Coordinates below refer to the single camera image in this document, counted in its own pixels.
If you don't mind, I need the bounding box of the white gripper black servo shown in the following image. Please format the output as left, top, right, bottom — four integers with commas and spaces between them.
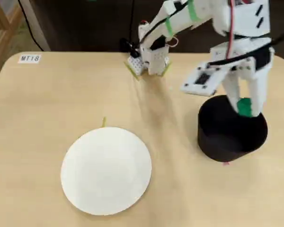
210, 35, 275, 118

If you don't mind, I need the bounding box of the green cube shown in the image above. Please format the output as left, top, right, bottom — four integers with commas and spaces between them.
236, 98, 253, 118

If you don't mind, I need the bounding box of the black round bin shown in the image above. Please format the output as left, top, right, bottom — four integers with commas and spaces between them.
197, 94, 268, 163

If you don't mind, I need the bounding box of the green tape band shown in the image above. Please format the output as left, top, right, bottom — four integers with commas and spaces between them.
164, 17, 175, 36
188, 0, 200, 22

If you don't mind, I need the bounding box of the white paper plate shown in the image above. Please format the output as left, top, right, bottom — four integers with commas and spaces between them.
61, 127, 152, 209

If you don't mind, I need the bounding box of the white MT18 label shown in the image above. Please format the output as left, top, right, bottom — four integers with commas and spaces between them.
18, 54, 42, 64

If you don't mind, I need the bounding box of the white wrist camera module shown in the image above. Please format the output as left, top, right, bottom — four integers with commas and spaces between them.
179, 61, 230, 96

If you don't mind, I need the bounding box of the red servo wire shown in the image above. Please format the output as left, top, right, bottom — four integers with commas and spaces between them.
167, 36, 179, 48
226, 0, 236, 59

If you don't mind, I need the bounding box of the thin black cable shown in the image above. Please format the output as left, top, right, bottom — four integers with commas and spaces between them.
18, 0, 44, 52
130, 0, 135, 44

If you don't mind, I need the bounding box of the white panel post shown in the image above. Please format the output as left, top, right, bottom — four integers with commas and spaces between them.
20, 0, 52, 52

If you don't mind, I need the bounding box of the wooden shelf frame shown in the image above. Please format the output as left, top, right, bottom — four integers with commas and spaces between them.
0, 0, 23, 93

